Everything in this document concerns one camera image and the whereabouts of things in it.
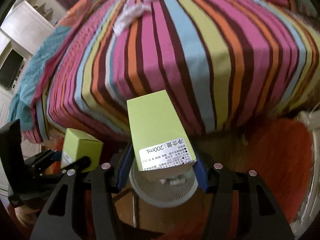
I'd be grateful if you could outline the red rug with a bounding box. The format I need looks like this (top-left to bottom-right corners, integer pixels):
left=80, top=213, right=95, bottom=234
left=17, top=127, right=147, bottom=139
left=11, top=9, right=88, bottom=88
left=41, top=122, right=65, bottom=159
left=160, top=117, right=316, bottom=240

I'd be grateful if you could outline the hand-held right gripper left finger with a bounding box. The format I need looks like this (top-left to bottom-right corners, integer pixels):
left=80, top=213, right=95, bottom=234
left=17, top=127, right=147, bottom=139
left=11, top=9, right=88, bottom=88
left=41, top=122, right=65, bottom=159
left=30, top=142, right=135, bottom=240

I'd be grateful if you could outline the striped bed sheet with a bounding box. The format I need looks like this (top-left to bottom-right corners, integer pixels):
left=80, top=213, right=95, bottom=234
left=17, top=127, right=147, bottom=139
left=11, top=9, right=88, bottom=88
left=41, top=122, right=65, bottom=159
left=21, top=0, right=320, bottom=144

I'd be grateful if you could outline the television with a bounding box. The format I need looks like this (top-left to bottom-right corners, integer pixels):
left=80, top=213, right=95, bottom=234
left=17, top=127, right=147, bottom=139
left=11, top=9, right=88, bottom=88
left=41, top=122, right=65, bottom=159
left=0, top=50, right=25, bottom=91

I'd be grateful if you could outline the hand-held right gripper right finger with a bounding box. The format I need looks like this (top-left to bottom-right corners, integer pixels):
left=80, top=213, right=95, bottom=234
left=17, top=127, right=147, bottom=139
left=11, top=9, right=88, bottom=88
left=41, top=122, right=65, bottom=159
left=192, top=151, right=295, bottom=240

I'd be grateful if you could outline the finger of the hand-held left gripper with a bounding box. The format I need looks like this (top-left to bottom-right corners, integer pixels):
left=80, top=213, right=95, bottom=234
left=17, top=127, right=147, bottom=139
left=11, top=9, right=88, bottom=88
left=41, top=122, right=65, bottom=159
left=37, top=149, right=63, bottom=162
left=60, top=156, right=91, bottom=173

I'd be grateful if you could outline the white wardrobe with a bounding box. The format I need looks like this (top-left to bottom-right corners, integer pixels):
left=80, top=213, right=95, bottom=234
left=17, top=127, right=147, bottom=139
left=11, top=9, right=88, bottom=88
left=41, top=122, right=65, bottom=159
left=0, top=0, right=56, bottom=57

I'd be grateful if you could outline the green cardboard box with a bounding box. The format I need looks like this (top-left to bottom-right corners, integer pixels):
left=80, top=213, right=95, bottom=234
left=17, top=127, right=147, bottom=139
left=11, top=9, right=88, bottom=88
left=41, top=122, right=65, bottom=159
left=61, top=128, right=104, bottom=173
left=126, top=90, right=198, bottom=182

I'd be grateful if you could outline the teal patterned blanket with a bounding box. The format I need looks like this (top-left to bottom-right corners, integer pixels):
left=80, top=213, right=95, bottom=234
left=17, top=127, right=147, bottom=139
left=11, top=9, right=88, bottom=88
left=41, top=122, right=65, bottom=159
left=7, top=26, right=63, bottom=132

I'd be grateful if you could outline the crumpled printed paper sheet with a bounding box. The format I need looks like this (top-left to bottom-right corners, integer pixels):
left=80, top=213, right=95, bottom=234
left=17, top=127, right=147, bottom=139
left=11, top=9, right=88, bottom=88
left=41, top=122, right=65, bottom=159
left=112, top=4, right=152, bottom=35

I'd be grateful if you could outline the carved white nightstand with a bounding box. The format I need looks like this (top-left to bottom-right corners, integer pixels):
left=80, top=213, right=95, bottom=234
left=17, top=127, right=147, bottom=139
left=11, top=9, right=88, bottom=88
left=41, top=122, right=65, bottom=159
left=295, top=110, right=320, bottom=232

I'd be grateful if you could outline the white mesh wastebasket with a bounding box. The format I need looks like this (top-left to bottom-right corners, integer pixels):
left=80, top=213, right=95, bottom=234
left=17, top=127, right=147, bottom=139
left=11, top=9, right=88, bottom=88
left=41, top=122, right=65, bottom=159
left=129, top=165, right=200, bottom=208

